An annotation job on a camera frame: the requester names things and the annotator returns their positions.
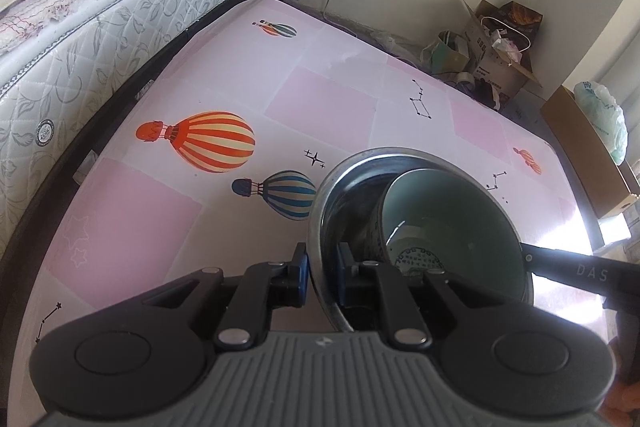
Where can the open cardboard box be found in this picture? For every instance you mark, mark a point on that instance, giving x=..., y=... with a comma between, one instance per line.
x=500, y=39

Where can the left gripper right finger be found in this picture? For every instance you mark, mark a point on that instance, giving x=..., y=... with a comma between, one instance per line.
x=375, y=297

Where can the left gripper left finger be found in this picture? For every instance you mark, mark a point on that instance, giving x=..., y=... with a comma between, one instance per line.
x=250, y=299

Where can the small steel bowl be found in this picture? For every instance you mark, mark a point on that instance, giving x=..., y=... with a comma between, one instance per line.
x=344, y=207

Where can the quilted white mattress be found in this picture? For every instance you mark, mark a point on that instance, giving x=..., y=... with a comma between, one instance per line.
x=61, y=61

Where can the person's right hand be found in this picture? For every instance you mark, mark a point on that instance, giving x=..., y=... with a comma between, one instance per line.
x=622, y=400

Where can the green white plastic bag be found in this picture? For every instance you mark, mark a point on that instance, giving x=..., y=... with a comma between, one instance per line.
x=605, y=116

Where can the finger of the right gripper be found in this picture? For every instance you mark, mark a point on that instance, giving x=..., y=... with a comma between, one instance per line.
x=542, y=260

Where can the pink patterned tablecloth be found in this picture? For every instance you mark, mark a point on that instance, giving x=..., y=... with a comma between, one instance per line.
x=217, y=163

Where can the long cardboard box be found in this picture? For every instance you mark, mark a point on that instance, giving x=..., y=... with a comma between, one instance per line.
x=610, y=189

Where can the teal ceramic bowl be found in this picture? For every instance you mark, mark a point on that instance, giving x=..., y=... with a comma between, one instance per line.
x=431, y=219

